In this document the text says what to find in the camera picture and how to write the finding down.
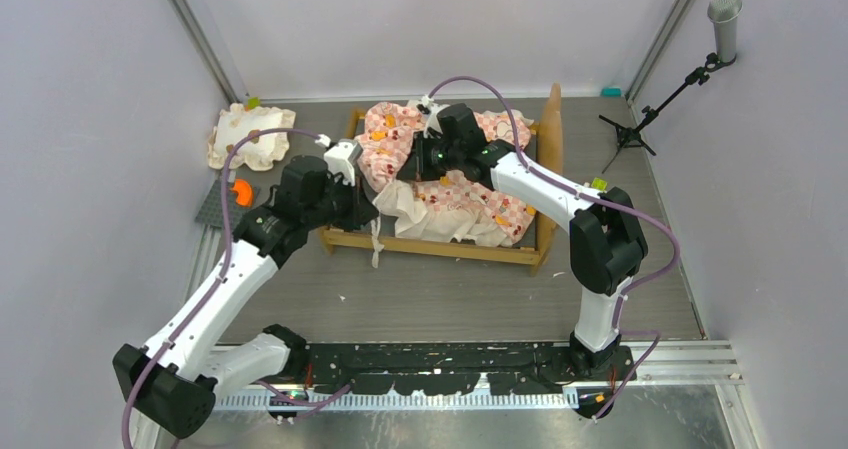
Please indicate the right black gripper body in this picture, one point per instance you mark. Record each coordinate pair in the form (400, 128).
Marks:
(436, 156)

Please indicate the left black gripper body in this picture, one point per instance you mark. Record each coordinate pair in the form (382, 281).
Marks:
(340, 207)

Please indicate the pink checkered duck mattress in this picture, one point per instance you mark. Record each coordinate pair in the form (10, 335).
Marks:
(450, 208)

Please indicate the wooden pet bed frame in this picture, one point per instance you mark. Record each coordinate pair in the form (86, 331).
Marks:
(549, 154)

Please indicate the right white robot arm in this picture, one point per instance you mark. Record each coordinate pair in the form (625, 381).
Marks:
(606, 241)

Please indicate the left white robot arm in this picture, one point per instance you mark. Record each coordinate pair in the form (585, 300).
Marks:
(174, 378)

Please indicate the orange curved toy block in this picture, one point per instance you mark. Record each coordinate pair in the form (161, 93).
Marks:
(243, 193)

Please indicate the red toy block car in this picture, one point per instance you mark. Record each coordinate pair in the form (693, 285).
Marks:
(599, 184)

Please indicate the teal small block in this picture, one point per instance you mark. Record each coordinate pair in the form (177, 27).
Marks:
(612, 92)

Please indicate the black microphone stand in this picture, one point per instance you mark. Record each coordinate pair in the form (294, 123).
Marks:
(631, 137)

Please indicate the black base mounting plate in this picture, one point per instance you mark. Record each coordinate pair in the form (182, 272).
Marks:
(441, 369)

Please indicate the grey microphone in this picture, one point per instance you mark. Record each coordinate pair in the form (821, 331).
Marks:
(724, 14)

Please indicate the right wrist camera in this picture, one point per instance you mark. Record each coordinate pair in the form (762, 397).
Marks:
(429, 109)

